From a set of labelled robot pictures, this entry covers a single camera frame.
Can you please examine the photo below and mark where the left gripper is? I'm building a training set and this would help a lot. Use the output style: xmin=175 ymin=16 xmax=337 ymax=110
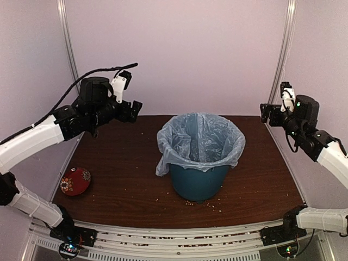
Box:
xmin=90 ymin=98 xmax=142 ymax=128

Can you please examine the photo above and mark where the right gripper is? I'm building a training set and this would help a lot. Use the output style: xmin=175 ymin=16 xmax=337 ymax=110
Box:
xmin=260 ymin=103 xmax=303 ymax=141

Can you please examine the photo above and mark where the translucent blue plastic trash bag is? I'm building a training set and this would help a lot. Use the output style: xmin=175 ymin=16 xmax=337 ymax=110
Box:
xmin=156 ymin=113 xmax=246 ymax=177

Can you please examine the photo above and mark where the teal plastic trash bin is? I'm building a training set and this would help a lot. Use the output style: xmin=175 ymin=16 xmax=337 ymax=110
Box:
xmin=169 ymin=164 xmax=230 ymax=204

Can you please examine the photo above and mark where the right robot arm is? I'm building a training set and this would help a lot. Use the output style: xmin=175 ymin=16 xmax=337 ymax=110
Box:
xmin=260 ymin=95 xmax=347 ymax=240

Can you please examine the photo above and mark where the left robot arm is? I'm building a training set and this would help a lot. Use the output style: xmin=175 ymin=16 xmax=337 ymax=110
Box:
xmin=1 ymin=71 xmax=142 ymax=241

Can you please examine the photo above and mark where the red floral bowl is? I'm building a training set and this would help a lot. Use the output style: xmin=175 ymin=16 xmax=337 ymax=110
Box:
xmin=59 ymin=167 xmax=91 ymax=196

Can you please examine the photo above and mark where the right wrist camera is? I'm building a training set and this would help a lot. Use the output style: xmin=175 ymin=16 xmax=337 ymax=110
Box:
xmin=280 ymin=82 xmax=296 ymax=112

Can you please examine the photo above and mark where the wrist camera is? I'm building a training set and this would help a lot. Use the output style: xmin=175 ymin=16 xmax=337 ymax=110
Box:
xmin=280 ymin=82 xmax=296 ymax=112
xmin=110 ymin=70 xmax=132 ymax=104

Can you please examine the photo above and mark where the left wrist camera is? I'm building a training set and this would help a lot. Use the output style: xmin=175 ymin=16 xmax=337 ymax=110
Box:
xmin=110 ymin=70 xmax=132 ymax=104

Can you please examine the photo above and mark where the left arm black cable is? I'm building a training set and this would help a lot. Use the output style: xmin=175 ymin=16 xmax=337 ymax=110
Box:
xmin=0 ymin=62 xmax=139 ymax=145

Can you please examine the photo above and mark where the right aluminium frame post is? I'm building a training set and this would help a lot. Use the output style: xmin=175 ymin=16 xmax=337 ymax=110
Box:
xmin=267 ymin=0 xmax=297 ymax=105

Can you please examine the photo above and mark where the aluminium frame post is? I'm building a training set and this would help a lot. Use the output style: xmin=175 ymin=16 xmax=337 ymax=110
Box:
xmin=57 ymin=0 xmax=83 ymax=107
xmin=267 ymin=0 xmax=297 ymax=105

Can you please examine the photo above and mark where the left aluminium frame post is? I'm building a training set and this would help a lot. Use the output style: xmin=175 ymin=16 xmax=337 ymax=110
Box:
xmin=57 ymin=0 xmax=83 ymax=107

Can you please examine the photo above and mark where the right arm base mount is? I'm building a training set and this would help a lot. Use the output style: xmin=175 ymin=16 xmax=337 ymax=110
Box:
xmin=259 ymin=225 xmax=307 ymax=259

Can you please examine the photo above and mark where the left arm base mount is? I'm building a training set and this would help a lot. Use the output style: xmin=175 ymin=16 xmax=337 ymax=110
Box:
xmin=48 ymin=226 xmax=97 ymax=260

